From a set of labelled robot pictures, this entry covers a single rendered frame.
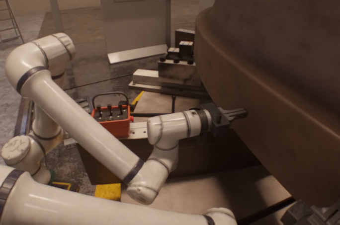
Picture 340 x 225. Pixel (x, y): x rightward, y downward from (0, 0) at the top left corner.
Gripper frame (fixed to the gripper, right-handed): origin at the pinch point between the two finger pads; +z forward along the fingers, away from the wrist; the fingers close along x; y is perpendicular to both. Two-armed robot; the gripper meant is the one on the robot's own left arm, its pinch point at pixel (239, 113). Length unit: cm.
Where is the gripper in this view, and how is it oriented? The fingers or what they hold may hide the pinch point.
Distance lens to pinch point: 76.8
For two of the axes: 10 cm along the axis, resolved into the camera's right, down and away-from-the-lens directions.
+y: 0.0, -8.5, -5.2
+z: 9.6, -1.5, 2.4
